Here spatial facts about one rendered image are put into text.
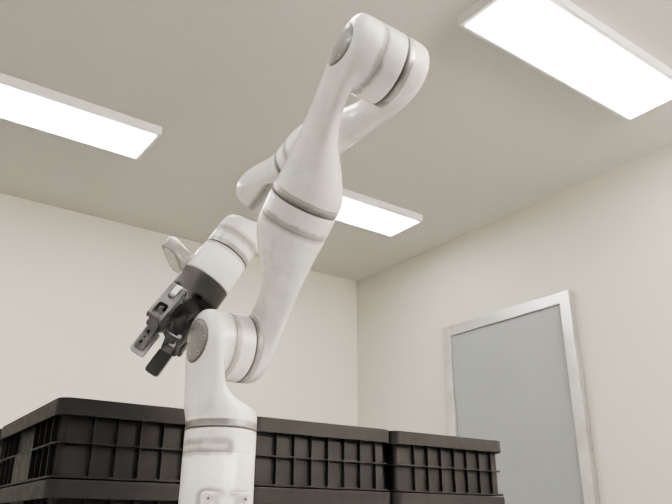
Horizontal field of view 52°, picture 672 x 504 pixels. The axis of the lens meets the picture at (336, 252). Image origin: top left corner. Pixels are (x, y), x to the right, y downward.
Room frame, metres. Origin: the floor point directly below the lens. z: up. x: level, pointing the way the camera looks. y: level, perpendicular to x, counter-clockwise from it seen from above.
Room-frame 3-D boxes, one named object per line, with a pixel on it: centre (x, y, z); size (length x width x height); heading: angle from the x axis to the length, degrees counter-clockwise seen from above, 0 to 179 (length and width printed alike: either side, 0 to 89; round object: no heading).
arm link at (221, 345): (0.92, 0.15, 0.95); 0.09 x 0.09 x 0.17; 38
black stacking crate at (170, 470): (1.22, 0.38, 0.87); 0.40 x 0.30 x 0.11; 35
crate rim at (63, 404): (1.22, 0.38, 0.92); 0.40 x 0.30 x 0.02; 35
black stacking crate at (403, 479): (1.57, -0.11, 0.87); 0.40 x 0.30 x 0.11; 35
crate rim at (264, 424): (1.40, 0.13, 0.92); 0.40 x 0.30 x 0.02; 35
